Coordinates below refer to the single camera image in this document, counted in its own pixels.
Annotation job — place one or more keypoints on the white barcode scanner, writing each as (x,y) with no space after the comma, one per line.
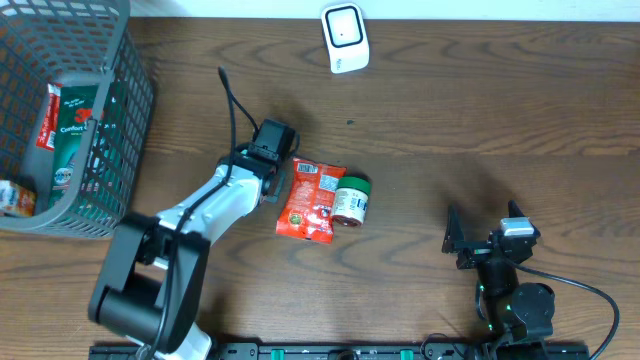
(346,37)

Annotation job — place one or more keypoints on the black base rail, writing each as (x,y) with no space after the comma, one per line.
(428,351)

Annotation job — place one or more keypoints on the grey plastic mesh basket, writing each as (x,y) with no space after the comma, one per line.
(72,43)

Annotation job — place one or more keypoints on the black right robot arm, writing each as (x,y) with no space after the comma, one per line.
(516,312)

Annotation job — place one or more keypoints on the small orange box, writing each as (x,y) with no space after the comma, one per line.
(15,200)

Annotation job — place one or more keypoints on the green product pouch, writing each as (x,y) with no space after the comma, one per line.
(75,108)

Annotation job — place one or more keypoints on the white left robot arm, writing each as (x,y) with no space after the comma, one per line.
(150,283)

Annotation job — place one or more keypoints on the red sachet stick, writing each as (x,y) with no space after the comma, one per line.
(46,135)

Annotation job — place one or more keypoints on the green lid spice jar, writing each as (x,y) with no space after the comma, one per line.
(351,201)

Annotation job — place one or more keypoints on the orange snack packet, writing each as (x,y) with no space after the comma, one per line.
(308,209)

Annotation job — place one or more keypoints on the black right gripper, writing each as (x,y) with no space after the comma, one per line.
(476,250)

